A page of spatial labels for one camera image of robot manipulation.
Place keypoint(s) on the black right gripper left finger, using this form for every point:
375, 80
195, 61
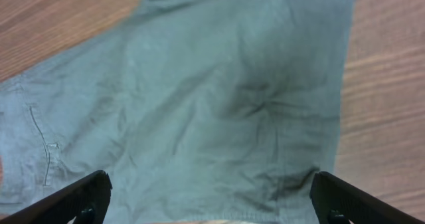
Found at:
85, 201

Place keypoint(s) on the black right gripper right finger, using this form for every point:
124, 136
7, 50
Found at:
336, 201

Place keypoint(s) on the grey shorts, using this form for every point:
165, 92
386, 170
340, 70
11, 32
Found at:
197, 109

